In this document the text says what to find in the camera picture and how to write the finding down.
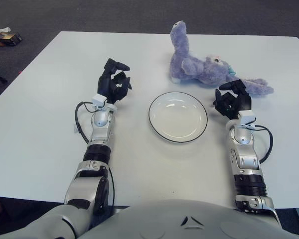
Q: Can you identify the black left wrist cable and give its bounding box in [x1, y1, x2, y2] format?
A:
[74, 100, 97, 144]

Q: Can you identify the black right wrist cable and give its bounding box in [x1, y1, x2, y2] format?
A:
[254, 124, 275, 164]

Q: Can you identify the white plate with black rim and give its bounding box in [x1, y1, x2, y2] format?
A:
[148, 91, 209, 144]

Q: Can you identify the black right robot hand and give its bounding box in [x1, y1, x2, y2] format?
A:
[212, 79, 253, 120]

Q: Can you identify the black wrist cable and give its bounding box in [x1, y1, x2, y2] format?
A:
[74, 100, 97, 144]
[254, 124, 275, 164]

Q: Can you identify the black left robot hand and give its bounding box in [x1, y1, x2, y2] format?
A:
[97, 58, 133, 105]

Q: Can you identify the grey robot torso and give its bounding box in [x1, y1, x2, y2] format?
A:
[82, 199, 299, 239]

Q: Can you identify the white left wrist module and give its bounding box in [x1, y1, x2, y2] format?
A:
[92, 94, 107, 107]

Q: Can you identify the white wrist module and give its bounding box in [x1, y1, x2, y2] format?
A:
[92, 94, 107, 107]
[238, 111, 257, 125]

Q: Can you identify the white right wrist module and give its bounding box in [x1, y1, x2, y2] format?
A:
[238, 111, 257, 125]

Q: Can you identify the dark cardboard box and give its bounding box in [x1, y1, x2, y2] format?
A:
[0, 32, 23, 47]

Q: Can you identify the thin black elbow cable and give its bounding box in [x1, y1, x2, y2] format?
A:
[106, 168, 116, 207]

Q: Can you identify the purple plush bunny doll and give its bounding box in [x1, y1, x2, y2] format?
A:
[169, 21, 275, 97]

